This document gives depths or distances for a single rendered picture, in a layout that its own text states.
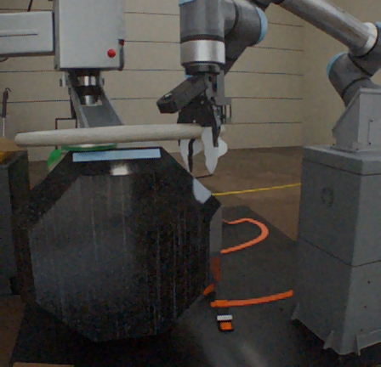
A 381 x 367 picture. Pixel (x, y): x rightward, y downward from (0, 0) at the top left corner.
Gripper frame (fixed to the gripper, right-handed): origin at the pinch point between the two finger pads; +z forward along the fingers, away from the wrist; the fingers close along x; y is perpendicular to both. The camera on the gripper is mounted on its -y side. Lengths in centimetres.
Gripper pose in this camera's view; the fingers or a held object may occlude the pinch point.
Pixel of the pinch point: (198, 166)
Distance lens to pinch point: 80.0
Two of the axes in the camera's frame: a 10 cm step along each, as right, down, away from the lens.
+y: 6.2, -1.1, 7.8
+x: -7.8, -0.6, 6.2
